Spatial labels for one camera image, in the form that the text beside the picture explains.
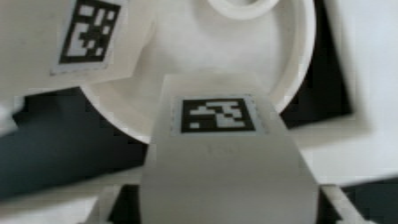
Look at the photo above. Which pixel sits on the white barrier wall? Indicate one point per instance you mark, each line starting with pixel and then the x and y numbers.
pixel 341 114
pixel 60 205

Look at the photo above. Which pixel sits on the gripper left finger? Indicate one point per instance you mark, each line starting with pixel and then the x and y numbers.
pixel 115 206

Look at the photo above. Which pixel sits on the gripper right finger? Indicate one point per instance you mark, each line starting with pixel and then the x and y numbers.
pixel 336 209

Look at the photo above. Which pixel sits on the white right barrier wall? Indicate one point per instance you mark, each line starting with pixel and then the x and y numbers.
pixel 341 114

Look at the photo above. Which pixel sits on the white round stool seat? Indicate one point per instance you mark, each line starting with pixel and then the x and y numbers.
pixel 204 43

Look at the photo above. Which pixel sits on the white front barrier wall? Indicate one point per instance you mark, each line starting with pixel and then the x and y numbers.
pixel 60 205

